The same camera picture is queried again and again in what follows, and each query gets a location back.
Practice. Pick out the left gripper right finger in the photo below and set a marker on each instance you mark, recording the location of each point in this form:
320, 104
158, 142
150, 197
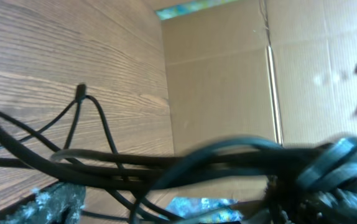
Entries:
288, 204

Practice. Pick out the metal frame bar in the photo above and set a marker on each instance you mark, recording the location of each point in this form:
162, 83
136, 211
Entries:
274, 96

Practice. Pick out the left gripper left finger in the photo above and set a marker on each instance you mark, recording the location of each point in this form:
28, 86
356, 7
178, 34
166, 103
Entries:
60, 203

